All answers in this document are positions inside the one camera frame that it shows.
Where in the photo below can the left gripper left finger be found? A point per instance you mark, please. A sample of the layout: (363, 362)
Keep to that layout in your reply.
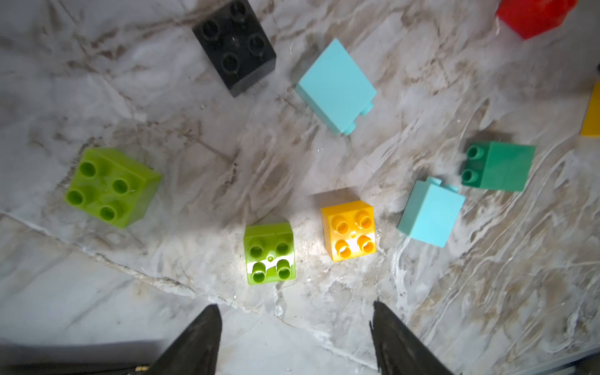
(195, 351)

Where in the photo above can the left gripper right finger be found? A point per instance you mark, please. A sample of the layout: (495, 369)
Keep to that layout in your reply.
(397, 349)

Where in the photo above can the lime green lego brick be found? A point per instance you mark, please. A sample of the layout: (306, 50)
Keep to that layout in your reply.
(269, 253)
(109, 185)

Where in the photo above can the yellow-orange square lego brick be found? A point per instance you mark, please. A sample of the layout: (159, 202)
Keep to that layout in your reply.
(349, 230)

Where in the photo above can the light blue lego brick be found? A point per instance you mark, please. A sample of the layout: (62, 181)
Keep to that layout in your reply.
(336, 89)
(431, 211)

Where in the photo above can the green square lego brick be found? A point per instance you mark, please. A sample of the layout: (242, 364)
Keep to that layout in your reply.
(498, 166)

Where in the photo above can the yellow lego brick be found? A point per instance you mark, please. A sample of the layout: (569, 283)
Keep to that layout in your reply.
(591, 123)

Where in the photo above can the black square lego brick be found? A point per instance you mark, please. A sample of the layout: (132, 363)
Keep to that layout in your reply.
(237, 46)

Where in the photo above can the red square lego brick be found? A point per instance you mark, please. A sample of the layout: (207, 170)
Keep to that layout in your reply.
(530, 18)

